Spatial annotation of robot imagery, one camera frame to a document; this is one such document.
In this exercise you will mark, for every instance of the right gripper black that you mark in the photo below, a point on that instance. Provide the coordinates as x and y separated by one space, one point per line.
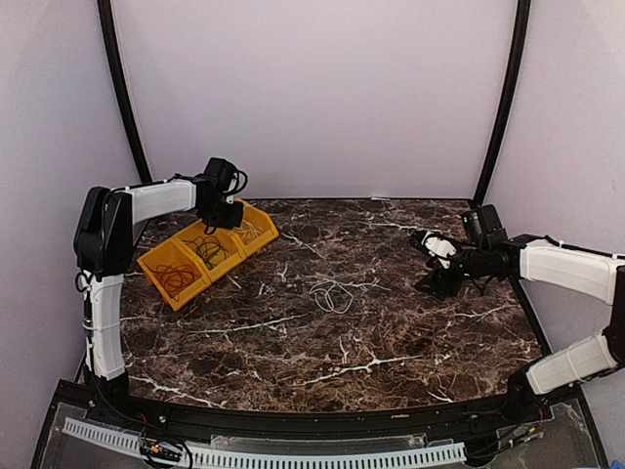
438 279

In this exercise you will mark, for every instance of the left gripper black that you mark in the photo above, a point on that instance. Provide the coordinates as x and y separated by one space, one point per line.
234 220

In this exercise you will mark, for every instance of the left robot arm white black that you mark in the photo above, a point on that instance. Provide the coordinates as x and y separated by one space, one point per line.
104 243

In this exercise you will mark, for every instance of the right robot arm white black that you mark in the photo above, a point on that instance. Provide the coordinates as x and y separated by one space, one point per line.
544 259

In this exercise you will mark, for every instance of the middle yellow plastic bin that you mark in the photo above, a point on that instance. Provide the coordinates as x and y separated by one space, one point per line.
219 253

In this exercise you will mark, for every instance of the yellow plastic bin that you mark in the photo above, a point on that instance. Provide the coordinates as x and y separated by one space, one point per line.
257 230
219 253
175 271

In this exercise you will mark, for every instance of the right yellow plastic bin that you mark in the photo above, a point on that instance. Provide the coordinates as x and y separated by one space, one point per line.
257 230

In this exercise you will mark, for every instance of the left yellow plastic bin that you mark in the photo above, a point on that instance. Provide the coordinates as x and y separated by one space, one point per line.
175 271

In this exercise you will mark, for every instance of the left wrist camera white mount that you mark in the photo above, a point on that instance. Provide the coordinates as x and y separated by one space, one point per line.
238 183

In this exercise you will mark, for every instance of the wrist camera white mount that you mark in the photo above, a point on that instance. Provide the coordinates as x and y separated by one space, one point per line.
238 183
435 246

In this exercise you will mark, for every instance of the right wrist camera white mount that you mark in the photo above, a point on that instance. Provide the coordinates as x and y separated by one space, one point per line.
435 246

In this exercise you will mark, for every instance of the black front rail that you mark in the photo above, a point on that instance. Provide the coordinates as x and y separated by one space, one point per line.
471 420

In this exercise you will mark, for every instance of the small circuit board with wires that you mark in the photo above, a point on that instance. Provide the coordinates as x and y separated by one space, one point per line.
160 451

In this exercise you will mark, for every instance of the left black frame post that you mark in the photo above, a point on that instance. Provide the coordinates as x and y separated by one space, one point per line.
120 88

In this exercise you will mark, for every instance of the black frame post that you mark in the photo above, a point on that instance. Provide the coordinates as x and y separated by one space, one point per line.
120 88
506 100

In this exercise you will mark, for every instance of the right black frame post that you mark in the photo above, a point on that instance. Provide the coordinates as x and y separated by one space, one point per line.
506 100

